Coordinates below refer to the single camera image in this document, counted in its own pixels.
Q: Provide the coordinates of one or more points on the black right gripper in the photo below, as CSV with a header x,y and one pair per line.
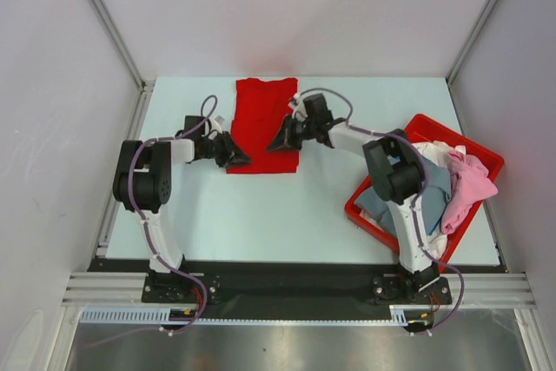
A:
x,y
287,140

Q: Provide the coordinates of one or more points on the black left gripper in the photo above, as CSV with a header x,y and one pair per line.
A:
x,y
232,155

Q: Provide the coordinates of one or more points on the red t-shirt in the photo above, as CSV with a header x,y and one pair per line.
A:
x,y
260,107

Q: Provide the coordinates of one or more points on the grey-blue t-shirt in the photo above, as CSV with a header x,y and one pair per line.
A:
x,y
435,199

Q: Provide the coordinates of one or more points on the aluminium front rail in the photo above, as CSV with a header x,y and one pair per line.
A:
x,y
125,289

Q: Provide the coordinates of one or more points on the right aluminium corner post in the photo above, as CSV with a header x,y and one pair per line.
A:
x,y
472,38

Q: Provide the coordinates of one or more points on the pink t-shirt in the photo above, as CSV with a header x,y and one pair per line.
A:
x,y
469,184

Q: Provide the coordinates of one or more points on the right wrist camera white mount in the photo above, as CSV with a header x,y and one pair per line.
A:
x,y
298,108

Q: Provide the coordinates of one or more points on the right grey cable duct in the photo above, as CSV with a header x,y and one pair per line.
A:
x,y
414,315

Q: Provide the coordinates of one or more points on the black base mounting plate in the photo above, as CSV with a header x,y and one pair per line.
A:
x,y
281,291

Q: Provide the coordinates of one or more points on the left aluminium corner post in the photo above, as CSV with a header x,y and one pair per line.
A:
x,y
119,45

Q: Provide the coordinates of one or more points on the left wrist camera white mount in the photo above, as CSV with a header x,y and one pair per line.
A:
x,y
214,126

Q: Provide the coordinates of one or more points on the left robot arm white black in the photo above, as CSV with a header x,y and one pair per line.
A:
x,y
143,185

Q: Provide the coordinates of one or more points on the grey cable duct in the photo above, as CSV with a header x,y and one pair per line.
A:
x,y
138,316
414,315

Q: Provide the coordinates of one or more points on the left grey cable duct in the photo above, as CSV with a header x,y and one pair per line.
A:
x,y
138,316

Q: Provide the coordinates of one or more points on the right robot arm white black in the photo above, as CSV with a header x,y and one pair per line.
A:
x,y
398,175

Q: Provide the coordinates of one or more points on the aluminium corner post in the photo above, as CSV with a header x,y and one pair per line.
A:
x,y
119,45
472,38

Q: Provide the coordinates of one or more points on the white t-shirt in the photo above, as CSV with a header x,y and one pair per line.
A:
x,y
436,152

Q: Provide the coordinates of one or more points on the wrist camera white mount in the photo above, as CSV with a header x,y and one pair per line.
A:
x,y
298,108
214,126

